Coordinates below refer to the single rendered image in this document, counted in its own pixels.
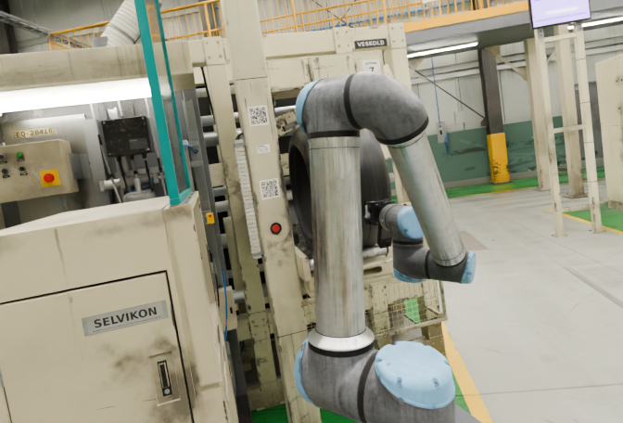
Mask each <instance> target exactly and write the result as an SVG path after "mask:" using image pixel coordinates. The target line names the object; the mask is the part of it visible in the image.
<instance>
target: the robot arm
mask: <svg viewBox="0 0 623 423"><path fill-rule="evenodd" d="M296 119H297V123H299V128H300V130H301V131H302V132H304V133H305V134H307V135H308V142H309V149H310V173H311V220H312V244H313V268H314V292H315V316H316V327H315V328H314V329H313V330H312V331H311V332H310V333H309V335H308V338H307V339H305V340H304V341H303V343H302V344H301V346H302V348H301V349H299V351H298V353H297V357H296V361H295V366H294V378H295V380H296V381H295V384H296V387H297V390H298V392H299V394H300V396H301V397H302V398H303V399H304V400H306V401H308V402H310V403H312V404H314V405H315V406H317V407H319V408H322V409H325V410H328V411H330V412H333V413H335V414H338V415H341V416H343V417H347V418H349V419H352V420H354V421H357V422H360V423H457V421H456V407H455V386H454V382H453V379H452V373H451V367H450V364H449V362H448V361H447V359H446V358H445V357H444V356H443V355H442V354H441V353H440V352H438V351H437V350H436V349H434V348H432V347H430V346H424V344H423V343H419V342H414V341H397V342H394V345H391V344H388V345H386V346H384V347H383V348H382V349H381V350H380V351H379V350H376V349H375V336H374V333H373V332H372V330H370V329H369V328H368V327H367V326H366V325H365V316H364V287H363V259H362V203H361V174H360V145H359V141H360V139H361V135H360V130H361V129H368V130H370V131H371V132H373V133H374V135H375V138H376V140H377V142H379V143H380V144H382V145H385V146H387V147H388V151H389V153H390V156H391V158H392V159H393V162H394V164H395V167H396V169H397V171H398V174H399V176H400V179H401V181H402V184H403V186H404V189H405V191H406V193H407V196H408V198H409V200H410V202H411V204H412V206H403V205H399V204H394V201H391V199H384V200H382V201H370V202H368V201H366V204H367V205H365V216H364V222H365V223H366V224H370V225H378V233H377V245H378V246H379V248H380V249H383V248H386V247H390V246H391V242H392V250H393V264H392V267H393V275H394V276H395V277H396V278H397V279H398V280H400V281H402V282H407V283H409V282H410V283H421V282H423V281H424V280H425V279H433V280H440V281H447V282H454V283H460V284H470V283H472V282H473V280H474V277H475V273H476V267H477V257H476V254H475V253H474V252H473V251H471V250H470V251H468V250H466V249H465V246H464V244H463V241H462V239H461V236H460V233H459V230H458V227H457V224H456V222H455V219H454V216H453V213H452V210H451V205H450V203H449V200H448V197H447V194H446V191H445V189H444V186H443V184H442V181H441V178H440V175H439V170H438V167H437V164H436V162H435V159H434V156H433V153H432V150H431V147H430V145H429V142H428V139H427V136H426V128H427V126H428V125H429V118H428V115H427V112H426V108H425V106H424V104H423V103H422V101H421V100H420V99H419V97H418V96H417V95H416V94H415V93H414V92H413V91H412V90H411V89H409V88H408V87H407V86H406V85H404V84H403V83H401V82H399V81H398V80H395V79H393V78H391V77H389V76H387V75H385V74H382V73H379V72H374V71H360V72H357V73H353V74H348V75H343V76H338V77H333V78H323V79H320V80H318V81H315V82H311V83H308V84H306V85H305V86H304V87H303V89H302V90H301V91H300V92H299V96H298V98H297V102H296ZM369 204H370V205H369ZM424 236H425V238H426V242H427V244H428V247H429V248H424Z"/></svg>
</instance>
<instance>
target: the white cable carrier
mask: <svg viewBox="0 0 623 423"><path fill-rule="evenodd" d="M244 150H245V149H244V148H243V146H238V147H235V152H237V153H236V154H235V155H236V156H238V157H236V160H237V164H239V165H237V168H240V169H238V171H239V176H240V177H239V179H240V180H241V181H240V184H242V185H241V187H242V189H241V190H242V192H243V193H242V196H244V197H243V202H244V203H245V204H244V207H245V215H246V219H247V223H248V224H247V226H248V233H249V238H250V240H249V241H250V246H251V252H252V254H253V253H258V252H262V250H261V248H260V243H259V242H260V241H259V236H258V231H257V230H258V228H257V227H256V226H257V225H256V220H255V219H256V217H255V212H254V208H252V207H254V206H253V204H252V203H253V200H255V199H254V197H251V196H250V195H251V192H249V191H251V188H250V184H249V180H248V179H249V177H248V172H247V170H248V168H245V167H247V165H246V162H247V161H246V160H245V158H246V156H243V155H245V152H244ZM244 163H245V164H244Z"/></svg>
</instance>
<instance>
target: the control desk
mask: <svg viewBox="0 0 623 423"><path fill-rule="evenodd" d="M216 301H217V298H216V293H215V287H214V282H213V276H212V271H211V266H210V256H209V250H208V244H207V240H206V234H205V228H204V223H203V217H202V211H201V207H200V201H199V195H198V191H191V192H190V193H189V194H188V195H187V196H186V197H185V199H184V200H183V201H182V202H181V203H180V204H175V205H170V199H169V196H166V197H159V198H153V199H143V200H137V201H131V202H125V203H120V204H113V205H108V206H102V207H95V208H90V209H84V210H78V211H67V212H62V213H59V214H56V215H52V216H49V217H45V218H42V219H39V220H35V221H32V222H28V223H26V224H20V225H16V226H12V227H9V228H6V229H3V230H0V423H239V422H238V416H237V411H236V405H235V395H234V390H233V384H232V379H231V376H232V373H231V367H230V362H229V360H228V357H227V351H226V346H225V340H224V335H223V325H222V323H221V320H220V315H219V309H218V303H217V302H216Z"/></svg>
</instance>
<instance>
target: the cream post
mask: <svg viewBox="0 0 623 423"><path fill-rule="evenodd" d="M221 6H222V17H223V23H224V28H225V34H226V41H227V46H228V52H229V58H230V63H231V69H232V75H233V81H234V87H235V97H236V104H237V109H238V115H239V120H240V126H241V133H242V130H244V135H245V136H244V137H243V135H242V138H243V142H246V145H245V146H244V149H245V155H246V161H247V166H248V177H249V183H250V188H251V196H252V197H254V199H255V200H253V206H254V212H255V217H256V224H257V228H258V236H259V241H260V247H261V249H262V251H263V254H264V255H263V256H264V257H263V256H262V257H261V258H262V264H263V270H264V275H265V281H266V287H267V293H268V299H269V304H270V310H271V316H272V322H273V333H274V338H275V344H276V350H277V355H278V360H279V367H280V373H281V379H282V385H283V391H284V396H285V402H286V412H287V418H288V423H322V419H321V414H320V408H319V407H317V406H315V405H314V404H312V403H310V402H308V401H306V400H304V399H303V398H302V397H301V396H300V394H299V392H298V390H297V387H296V384H295V381H296V380H295V378H294V366H295V361H296V357H297V353H298V351H299V349H301V348H302V346H301V344H302V343H303V341H304V340H305V339H307V338H308V335H309V334H308V329H307V322H306V316H305V311H304V304H303V299H302V292H301V286H300V280H299V273H298V267H297V261H296V254H295V252H296V251H295V245H294V238H293V233H292V226H291V221H290V214H289V208H288V204H287V196H286V185H285V179H284V173H283V167H282V162H281V155H280V148H279V143H278V136H277V131H276V124H275V118H274V113H273V102H272V95H271V89H270V83H269V78H268V71H267V65H266V58H265V53H264V47H263V41H262V35H261V24H260V17H259V11H258V5H257V0H221ZM264 105H266V107H267V112H268V119H269V124H264V125H257V126H250V123H249V117H248V107H256V106H264ZM268 144H269V145H270V151H271V152H264V153H258V150H257V146H261V145H268ZM274 178H278V184H279V190H280V196H281V197H278V198H272V199H262V198H261V188H260V182H259V181H263V180H269V179H274ZM275 224H278V225H279V226H280V230H279V231H278V232H274V231H273V226H274V225H275Z"/></svg>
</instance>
